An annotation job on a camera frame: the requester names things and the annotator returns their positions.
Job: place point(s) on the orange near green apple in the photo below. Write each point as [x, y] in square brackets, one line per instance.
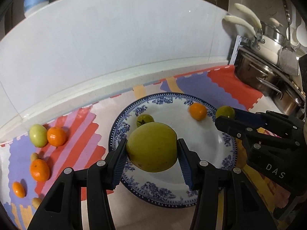
[56, 136]

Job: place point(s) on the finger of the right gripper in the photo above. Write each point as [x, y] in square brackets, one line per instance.
[263, 119]
[243, 130]

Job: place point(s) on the small tan fruit behind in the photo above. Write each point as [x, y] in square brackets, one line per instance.
[34, 156]

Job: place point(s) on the dark green round fruit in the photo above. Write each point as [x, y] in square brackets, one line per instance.
[225, 111]

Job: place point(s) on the white hanging ladle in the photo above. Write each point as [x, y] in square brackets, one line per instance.
[297, 33]

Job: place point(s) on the large yellow-green apple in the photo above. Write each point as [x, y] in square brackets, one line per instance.
[152, 147]

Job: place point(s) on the small orange on plate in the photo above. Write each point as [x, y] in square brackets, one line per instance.
[197, 111]

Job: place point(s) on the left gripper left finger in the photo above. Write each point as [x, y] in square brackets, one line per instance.
[61, 207]

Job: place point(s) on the light green apple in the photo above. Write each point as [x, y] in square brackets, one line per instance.
[38, 135]

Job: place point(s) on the cream handled saucepan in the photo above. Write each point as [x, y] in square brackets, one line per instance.
[267, 41]

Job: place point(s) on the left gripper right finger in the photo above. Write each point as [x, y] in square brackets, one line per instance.
[243, 208]

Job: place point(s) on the small tan fruit front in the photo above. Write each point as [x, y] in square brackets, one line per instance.
[36, 202]

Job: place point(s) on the colourful patterned table mat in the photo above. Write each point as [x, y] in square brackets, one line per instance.
[88, 132]

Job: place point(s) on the large centre orange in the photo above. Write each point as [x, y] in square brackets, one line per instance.
[39, 170]

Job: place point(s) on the stainless steel pot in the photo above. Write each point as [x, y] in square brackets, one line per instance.
[263, 77]

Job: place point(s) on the small tan fruit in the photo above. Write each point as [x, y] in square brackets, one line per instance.
[34, 156]
[36, 202]

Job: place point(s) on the blue white porcelain plate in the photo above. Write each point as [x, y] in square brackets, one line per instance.
[168, 189]

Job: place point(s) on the metal hanging spatula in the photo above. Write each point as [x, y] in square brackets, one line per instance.
[287, 58]

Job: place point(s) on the small green fruit on plate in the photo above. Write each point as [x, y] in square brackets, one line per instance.
[144, 119]

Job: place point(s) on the lone orange on purple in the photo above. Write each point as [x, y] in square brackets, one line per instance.
[18, 189]

